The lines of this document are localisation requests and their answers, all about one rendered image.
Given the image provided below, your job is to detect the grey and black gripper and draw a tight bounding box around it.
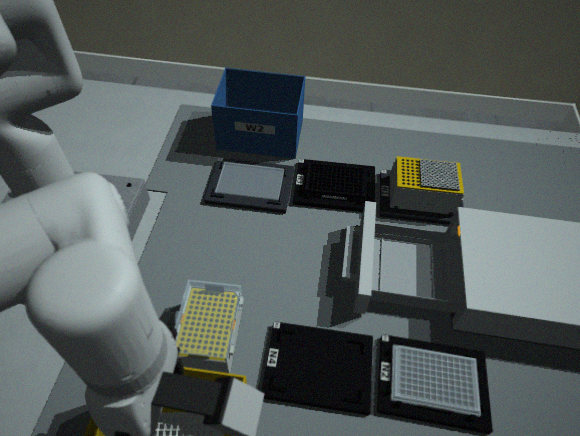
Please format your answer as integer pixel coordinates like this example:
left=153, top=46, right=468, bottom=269
left=85, top=311, right=184, bottom=436

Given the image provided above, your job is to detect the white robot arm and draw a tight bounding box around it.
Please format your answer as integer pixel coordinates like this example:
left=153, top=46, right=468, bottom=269
left=0, top=0, right=264, bottom=436

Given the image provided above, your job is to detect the blue open-top bin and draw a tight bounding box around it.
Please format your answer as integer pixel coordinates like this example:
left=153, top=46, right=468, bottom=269
left=211, top=68, right=305, bottom=159

